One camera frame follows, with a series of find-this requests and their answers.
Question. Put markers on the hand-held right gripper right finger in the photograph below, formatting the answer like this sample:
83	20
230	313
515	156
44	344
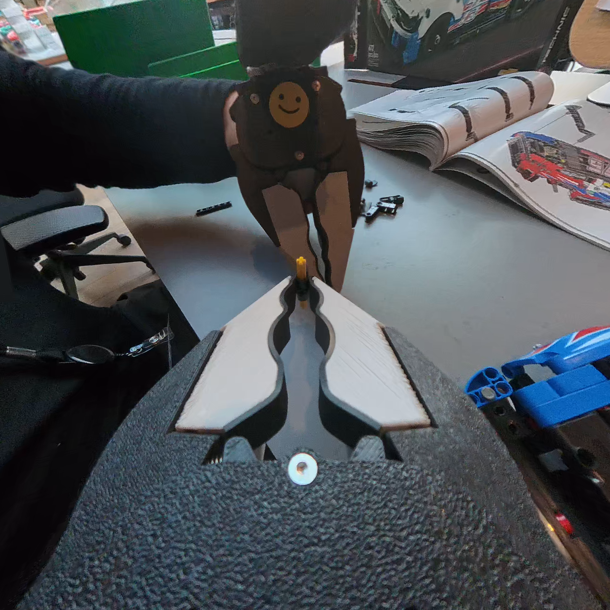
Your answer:
371	376

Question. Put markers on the black toy car set box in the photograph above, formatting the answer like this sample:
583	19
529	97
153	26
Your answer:
500	47

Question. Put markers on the green storage bin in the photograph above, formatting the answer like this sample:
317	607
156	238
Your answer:
133	28

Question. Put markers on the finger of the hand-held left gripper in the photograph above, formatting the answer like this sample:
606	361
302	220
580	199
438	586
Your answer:
338	224
286	224

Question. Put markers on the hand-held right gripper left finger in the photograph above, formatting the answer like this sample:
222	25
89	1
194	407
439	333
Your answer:
233	376

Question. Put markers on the person's left hand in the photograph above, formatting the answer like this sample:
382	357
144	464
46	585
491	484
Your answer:
228	128

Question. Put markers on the black office chair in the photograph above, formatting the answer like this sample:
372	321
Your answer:
57	228

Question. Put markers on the black badge reel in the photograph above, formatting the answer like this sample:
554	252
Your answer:
90	355

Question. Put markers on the partly built toy car model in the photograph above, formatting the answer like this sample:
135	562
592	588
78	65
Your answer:
562	381

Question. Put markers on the person's left forearm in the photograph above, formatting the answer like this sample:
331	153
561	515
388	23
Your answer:
119	128

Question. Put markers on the yellow toy axle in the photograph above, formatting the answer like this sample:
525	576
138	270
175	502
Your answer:
300	267

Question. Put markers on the wooden document stand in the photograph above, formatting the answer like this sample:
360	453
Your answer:
591	38

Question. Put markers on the black axle connector brick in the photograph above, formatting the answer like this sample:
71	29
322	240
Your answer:
301	288

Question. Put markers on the open instruction booklet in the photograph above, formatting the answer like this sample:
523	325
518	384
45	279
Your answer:
476	157

